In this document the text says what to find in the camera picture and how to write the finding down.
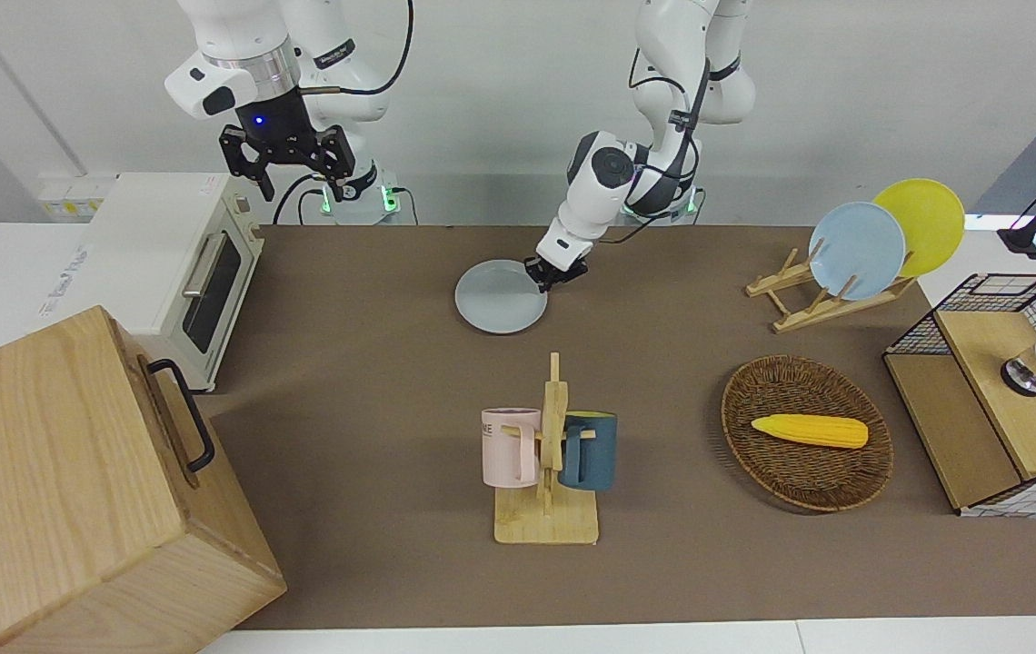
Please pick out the white toaster oven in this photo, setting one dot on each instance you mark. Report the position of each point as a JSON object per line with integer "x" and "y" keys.
{"x": 150, "y": 236}

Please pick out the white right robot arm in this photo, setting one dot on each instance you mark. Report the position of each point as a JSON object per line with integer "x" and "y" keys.
{"x": 236, "y": 36}

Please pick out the yellow plate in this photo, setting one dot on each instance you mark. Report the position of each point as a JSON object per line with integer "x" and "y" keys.
{"x": 931, "y": 222}

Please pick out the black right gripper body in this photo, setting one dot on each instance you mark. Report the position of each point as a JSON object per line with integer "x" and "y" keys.
{"x": 280, "y": 127}

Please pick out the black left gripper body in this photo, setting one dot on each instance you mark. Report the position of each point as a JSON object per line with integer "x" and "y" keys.
{"x": 562, "y": 267}

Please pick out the white wall socket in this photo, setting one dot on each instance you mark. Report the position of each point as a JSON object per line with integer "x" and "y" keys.
{"x": 73, "y": 195}

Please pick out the dark blue mug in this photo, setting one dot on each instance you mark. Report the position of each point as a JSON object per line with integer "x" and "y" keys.
{"x": 592, "y": 454}

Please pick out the brown wicker basket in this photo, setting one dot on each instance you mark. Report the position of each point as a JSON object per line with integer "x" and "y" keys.
{"x": 800, "y": 472}

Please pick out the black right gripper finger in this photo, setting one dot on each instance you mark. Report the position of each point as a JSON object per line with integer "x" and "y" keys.
{"x": 265, "y": 186}
{"x": 336, "y": 182}

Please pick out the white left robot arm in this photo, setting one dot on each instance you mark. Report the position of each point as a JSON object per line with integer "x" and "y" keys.
{"x": 663, "y": 45}

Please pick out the brown table mat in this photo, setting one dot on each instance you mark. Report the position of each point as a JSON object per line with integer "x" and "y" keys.
{"x": 373, "y": 363}

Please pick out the wooden mug tree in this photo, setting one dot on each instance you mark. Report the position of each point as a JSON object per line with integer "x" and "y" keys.
{"x": 545, "y": 522}

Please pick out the light blue plate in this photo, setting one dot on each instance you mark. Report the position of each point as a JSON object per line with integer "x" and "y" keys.
{"x": 859, "y": 250}

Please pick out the pink mug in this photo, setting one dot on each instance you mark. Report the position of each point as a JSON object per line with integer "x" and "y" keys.
{"x": 507, "y": 450}

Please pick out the wooden plate rack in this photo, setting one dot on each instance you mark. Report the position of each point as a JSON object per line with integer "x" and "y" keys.
{"x": 813, "y": 313}

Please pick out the yellow corn cob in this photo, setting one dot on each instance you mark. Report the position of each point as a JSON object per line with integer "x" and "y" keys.
{"x": 813, "y": 431}

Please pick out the gray plate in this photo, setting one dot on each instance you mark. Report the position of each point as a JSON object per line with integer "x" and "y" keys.
{"x": 500, "y": 298}

